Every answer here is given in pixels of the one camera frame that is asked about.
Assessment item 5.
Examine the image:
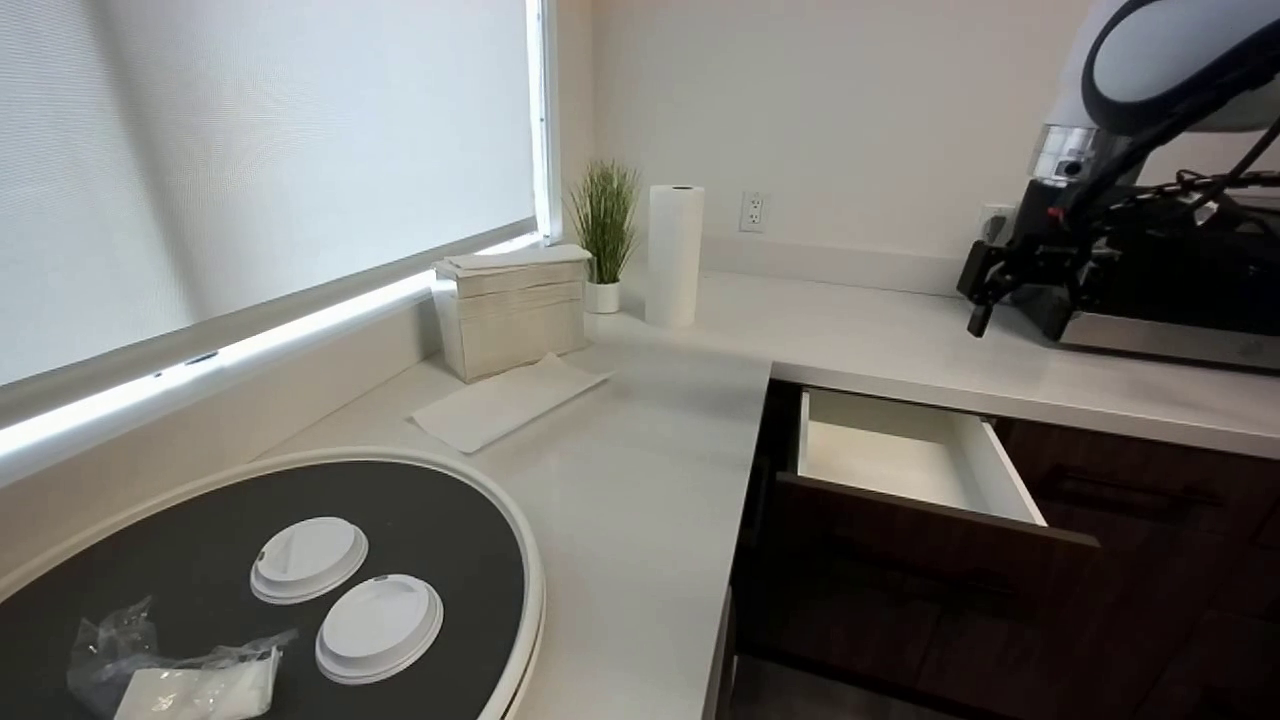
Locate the white roller window blind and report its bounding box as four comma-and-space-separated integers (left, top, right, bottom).
0, 0, 543, 393

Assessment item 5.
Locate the white napkin box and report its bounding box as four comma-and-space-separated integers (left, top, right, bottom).
426, 238, 594, 389

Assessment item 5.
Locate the white window sill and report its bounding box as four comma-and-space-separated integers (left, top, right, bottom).
0, 215, 557, 490

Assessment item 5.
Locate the white plastic cup lid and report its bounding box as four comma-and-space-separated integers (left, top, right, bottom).
247, 511, 372, 613
313, 571, 449, 688

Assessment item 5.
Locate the flat white paper napkin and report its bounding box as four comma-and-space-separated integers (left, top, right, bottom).
405, 352, 613, 456

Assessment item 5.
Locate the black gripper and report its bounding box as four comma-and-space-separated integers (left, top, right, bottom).
957, 178, 1093, 340

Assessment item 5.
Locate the dark wood closed drawer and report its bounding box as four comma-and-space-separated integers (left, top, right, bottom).
993, 417, 1280, 539

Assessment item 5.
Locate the clear plastic bag with napkin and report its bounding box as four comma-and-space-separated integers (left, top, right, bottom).
63, 594, 302, 720

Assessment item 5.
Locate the white paper towel roll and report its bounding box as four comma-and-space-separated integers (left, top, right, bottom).
641, 178, 707, 333

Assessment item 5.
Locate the small green potted plant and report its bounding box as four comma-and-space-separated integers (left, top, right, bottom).
571, 159, 641, 319

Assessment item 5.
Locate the white wall outlet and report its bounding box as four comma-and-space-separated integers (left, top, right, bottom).
734, 188, 771, 238

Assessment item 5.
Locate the round black tray white rim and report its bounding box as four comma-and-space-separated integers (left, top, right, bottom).
0, 447, 550, 720

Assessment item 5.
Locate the dark wood drawer white interior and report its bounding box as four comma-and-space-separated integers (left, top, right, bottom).
771, 385, 1102, 553

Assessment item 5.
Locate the black and silver countertop appliance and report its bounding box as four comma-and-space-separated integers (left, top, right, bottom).
1050, 182, 1280, 374

